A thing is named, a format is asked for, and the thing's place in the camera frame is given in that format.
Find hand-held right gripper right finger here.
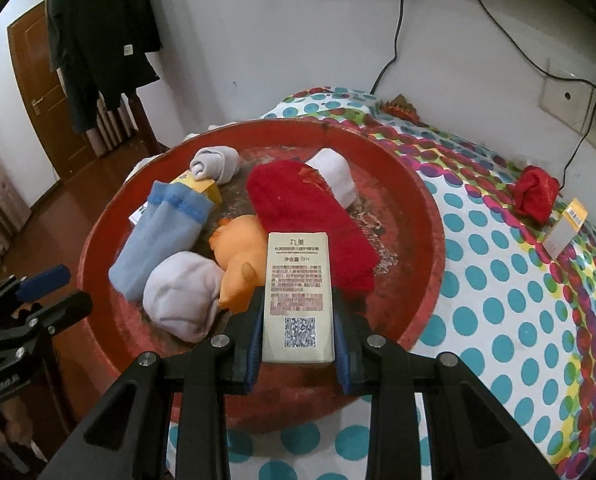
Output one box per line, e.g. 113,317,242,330
330,287,554,480

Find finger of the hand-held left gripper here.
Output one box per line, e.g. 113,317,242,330
8,290,95,342
0,264,72,311

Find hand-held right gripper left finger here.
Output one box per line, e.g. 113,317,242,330
38,287,266,480

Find beige printed box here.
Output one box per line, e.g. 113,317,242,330
260,231,336,365

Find orange toy animal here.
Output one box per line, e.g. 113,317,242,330
209,215,271,313

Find round red tray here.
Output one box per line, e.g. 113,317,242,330
80,119,446,431

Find light blue sock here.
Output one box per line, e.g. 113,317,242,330
109,181,214,301

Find red sock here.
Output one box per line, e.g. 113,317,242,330
246,160,379,293
508,165,561,225

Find yellow cartoon box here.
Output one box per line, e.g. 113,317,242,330
128,170,223,226
543,199,589,259

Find greyish white sock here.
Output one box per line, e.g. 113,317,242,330
189,145,240,186

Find polka dot tablecloth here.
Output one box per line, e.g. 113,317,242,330
168,85,596,480

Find brown wooden door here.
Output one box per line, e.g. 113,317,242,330
7,0,96,181

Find wooden chair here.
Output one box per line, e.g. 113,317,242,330
85,92,166,161

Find dark hanging clothes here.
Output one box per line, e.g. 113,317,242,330
43,0,161,133

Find red candy wrapper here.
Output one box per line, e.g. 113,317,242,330
380,94,421,122

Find black cable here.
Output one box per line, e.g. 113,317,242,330
464,0,596,92
558,130,596,188
370,0,426,95

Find beige wall plate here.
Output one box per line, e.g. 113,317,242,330
539,59,596,133

